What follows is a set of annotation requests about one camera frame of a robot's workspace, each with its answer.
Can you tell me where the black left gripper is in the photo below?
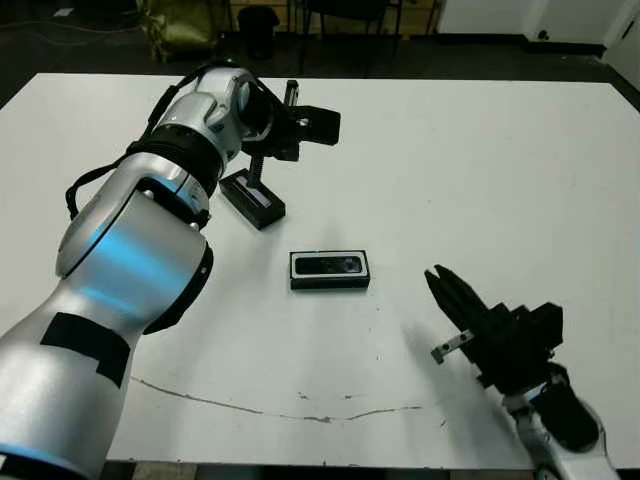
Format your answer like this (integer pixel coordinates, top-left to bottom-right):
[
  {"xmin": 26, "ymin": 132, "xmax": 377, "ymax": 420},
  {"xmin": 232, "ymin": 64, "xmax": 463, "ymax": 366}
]
[{"xmin": 242, "ymin": 79, "xmax": 301, "ymax": 189}]

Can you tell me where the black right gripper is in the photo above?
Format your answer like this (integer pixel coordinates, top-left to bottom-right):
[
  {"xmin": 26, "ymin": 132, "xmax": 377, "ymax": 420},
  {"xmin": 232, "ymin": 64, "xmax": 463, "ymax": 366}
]
[{"xmin": 423, "ymin": 264, "xmax": 556, "ymax": 396}]

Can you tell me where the black camera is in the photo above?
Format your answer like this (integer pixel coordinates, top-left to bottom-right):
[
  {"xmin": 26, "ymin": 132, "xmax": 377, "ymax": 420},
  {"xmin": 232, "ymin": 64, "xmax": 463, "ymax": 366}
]
[{"xmin": 294, "ymin": 254, "xmax": 362, "ymax": 276}]

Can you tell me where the black lid with silver stripe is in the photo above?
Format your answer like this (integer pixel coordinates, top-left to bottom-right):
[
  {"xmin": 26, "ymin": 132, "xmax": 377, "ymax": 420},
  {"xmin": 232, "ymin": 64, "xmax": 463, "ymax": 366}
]
[{"xmin": 218, "ymin": 169, "xmax": 286, "ymax": 231}]

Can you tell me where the black box with white insert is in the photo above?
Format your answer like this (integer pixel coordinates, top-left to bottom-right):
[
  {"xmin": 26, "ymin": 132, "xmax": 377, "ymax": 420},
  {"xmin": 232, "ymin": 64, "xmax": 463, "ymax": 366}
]
[{"xmin": 288, "ymin": 248, "xmax": 372, "ymax": 292}]

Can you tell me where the black waste bin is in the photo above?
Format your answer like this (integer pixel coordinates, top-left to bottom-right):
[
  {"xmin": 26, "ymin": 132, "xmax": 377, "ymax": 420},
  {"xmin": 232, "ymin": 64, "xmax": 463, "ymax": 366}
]
[{"xmin": 237, "ymin": 5, "xmax": 280, "ymax": 61}]

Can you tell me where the wooden cabinet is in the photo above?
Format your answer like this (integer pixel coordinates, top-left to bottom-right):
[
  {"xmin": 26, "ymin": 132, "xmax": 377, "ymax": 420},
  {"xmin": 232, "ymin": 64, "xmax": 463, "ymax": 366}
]
[{"xmin": 222, "ymin": 0, "xmax": 441, "ymax": 35}]

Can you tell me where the black chair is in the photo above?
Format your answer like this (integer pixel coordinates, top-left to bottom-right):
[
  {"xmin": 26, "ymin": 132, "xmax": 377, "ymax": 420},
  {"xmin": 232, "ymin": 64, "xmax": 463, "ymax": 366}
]
[{"xmin": 298, "ymin": 0, "xmax": 401, "ymax": 76}]

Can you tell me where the yellow-green plastic bag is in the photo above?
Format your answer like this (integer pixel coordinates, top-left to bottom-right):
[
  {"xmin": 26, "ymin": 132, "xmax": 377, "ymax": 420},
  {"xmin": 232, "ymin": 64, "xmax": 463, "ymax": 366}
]
[{"xmin": 141, "ymin": 0, "xmax": 219, "ymax": 64}]

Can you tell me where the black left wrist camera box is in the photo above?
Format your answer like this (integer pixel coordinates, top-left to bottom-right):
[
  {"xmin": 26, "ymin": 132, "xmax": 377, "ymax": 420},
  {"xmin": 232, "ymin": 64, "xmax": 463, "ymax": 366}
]
[{"xmin": 294, "ymin": 105, "xmax": 342, "ymax": 147}]

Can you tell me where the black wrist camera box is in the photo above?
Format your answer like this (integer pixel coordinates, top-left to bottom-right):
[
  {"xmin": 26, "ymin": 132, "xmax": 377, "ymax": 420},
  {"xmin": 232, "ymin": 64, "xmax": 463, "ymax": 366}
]
[
  {"xmin": 294, "ymin": 105, "xmax": 342, "ymax": 147},
  {"xmin": 519, "ymin": 301, "xmax": 566, "ymax": 351}
]

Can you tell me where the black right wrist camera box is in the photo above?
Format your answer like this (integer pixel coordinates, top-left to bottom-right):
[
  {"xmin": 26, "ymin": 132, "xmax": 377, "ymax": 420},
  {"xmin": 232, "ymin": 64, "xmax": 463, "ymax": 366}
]
[{"xmin": 519, "ymin": 301, "xmax": 566, "ymax": 351}]

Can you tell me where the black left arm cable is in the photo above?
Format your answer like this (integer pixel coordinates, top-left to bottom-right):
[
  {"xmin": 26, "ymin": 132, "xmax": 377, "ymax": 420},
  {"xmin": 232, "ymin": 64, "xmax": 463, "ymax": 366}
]
[{"xmin": 64, "ymin": 62, "xmax": 239, "ymax": 221}]

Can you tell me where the thin white floor cable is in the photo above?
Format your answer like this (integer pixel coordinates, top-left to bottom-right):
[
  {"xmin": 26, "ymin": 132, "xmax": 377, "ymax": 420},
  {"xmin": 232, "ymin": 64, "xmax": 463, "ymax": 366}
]
[{"xmin": 0, "ymin": 14, "xmax": 146, "ymax": 46}]

